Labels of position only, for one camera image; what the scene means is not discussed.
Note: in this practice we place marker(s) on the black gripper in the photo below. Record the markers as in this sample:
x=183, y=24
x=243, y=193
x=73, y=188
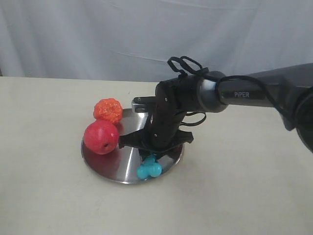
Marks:
x=174, y=100

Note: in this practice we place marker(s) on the small cyan toy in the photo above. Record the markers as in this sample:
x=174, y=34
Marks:
x=149, y=168

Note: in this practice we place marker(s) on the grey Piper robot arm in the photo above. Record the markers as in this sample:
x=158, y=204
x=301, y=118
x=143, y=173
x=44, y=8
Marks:
x=289, y=90

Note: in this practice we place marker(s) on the round steel plate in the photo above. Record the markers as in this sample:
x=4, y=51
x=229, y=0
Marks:
x=121, y=164

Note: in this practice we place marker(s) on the orange bumpy toy fruit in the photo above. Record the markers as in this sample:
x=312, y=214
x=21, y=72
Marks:
x=108, y=109

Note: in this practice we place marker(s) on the red apple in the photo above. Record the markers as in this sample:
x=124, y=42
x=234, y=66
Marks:
x=101, y=137

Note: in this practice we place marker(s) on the white backdrop curtain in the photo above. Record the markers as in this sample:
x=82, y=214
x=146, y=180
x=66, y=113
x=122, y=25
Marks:
x=132, y=40

